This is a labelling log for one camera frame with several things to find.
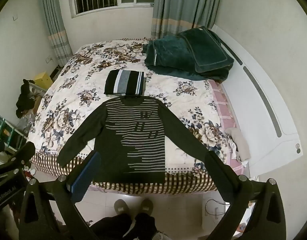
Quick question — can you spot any folded dark green blanket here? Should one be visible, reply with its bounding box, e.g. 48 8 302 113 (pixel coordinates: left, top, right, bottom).
141 26 235 82

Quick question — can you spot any grey-green striped curtain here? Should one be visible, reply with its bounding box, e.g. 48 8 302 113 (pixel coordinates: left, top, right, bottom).
41 0 74 67
150 0 224 40

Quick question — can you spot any dark striped sweater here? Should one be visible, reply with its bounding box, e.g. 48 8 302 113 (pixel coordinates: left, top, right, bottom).
57 95 211 183

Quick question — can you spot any person's right leg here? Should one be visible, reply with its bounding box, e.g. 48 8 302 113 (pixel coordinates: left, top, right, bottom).
133 212 157 240

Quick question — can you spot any floral quilt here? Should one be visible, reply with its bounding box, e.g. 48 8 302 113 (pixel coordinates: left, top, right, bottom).
27 38 234 193

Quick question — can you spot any white bed headboard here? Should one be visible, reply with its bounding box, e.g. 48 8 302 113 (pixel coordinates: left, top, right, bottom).
210 24 302 180

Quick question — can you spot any yellow box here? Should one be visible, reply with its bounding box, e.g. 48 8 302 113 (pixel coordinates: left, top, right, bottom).
33 72 53 90

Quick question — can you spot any grey slipper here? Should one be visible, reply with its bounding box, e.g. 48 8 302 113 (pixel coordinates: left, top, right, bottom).
140 198 154 215
114 199 129 216

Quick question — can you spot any beige crumpled cloth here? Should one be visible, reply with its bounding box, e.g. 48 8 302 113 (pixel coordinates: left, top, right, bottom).
225 127 251 167

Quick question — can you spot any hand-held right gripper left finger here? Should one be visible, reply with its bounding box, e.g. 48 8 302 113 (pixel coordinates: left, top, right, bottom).
19 151 102 240

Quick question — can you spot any folded striped garment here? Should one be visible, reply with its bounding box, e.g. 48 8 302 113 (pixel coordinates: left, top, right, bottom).
104 70 145 97

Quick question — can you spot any black hanging cloth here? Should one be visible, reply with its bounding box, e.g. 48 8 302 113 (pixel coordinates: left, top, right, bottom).
15 79 38 118

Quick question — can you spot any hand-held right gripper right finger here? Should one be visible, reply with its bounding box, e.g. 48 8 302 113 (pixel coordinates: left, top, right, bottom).
205 150 286 240

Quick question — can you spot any pink checked bed sheet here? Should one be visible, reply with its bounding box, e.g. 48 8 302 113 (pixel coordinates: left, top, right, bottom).
208 80 244 176

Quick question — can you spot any green storage rack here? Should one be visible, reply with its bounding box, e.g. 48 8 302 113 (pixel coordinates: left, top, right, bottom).
0 114 29 153

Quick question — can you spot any black floor cable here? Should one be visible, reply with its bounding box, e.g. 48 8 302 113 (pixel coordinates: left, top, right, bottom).
205 199 230 217

